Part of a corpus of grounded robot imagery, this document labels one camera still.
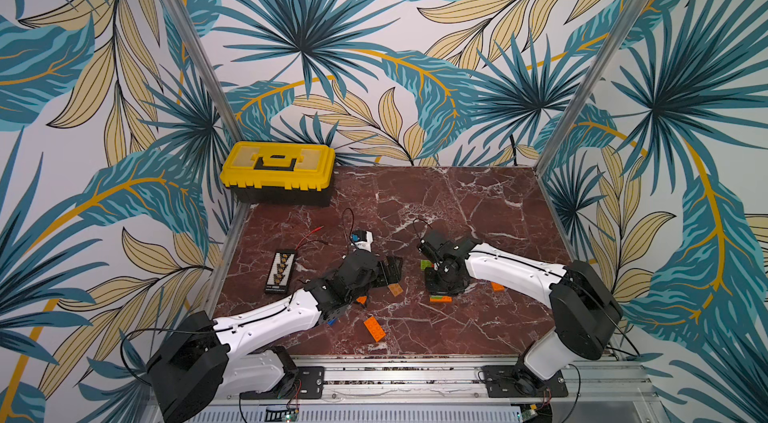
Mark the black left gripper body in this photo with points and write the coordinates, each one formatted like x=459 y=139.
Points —
x=378 y=278

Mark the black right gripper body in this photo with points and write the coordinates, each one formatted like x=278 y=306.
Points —
x=442 y=279

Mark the tan lego brick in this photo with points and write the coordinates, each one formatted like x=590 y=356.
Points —
x=395 y=289

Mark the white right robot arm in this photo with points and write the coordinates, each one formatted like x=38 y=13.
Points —
x=585 y=312

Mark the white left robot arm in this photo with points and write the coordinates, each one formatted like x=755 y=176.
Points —
x=205 y=358

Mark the small orange lego brick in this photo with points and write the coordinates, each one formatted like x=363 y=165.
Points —
x=497 y=287

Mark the orange lego brick front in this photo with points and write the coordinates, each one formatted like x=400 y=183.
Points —
x=375 y=329

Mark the yellow black toolbox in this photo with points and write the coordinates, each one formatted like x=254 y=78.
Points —
x=280 y=173

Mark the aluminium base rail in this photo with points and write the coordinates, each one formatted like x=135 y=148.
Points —
x=448 y=389

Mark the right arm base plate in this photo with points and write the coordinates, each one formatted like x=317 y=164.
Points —
x=507 y=381

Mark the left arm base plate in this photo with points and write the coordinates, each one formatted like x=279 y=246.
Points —
x=297 y=382

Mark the aluminium corner post left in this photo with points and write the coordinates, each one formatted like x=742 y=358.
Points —
x=189 y=37

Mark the aluminium corner post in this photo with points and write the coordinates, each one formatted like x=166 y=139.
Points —
x=624 y=23
x=189 y=37

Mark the aluminium corner post right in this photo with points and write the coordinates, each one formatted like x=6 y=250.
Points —
x=624 y=23

